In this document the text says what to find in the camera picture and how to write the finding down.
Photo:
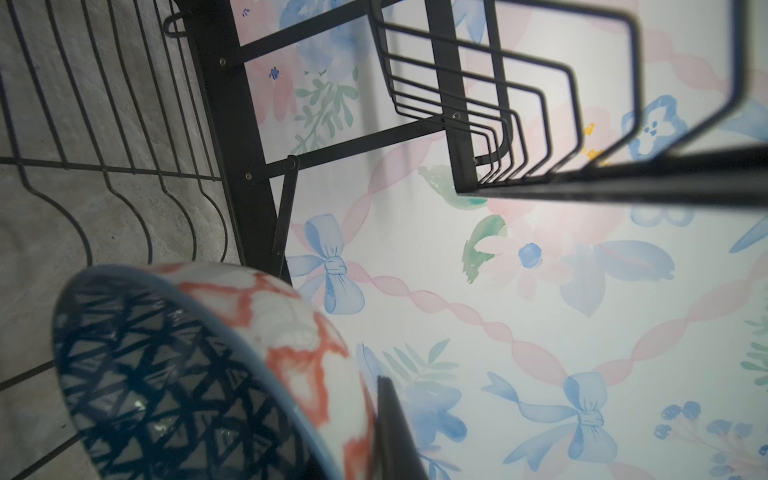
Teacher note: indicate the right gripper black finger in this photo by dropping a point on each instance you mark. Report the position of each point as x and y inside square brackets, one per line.
[395, 456]

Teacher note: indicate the blue triangle pattern bowl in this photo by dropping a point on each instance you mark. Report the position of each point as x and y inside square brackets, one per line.
[208, 371]

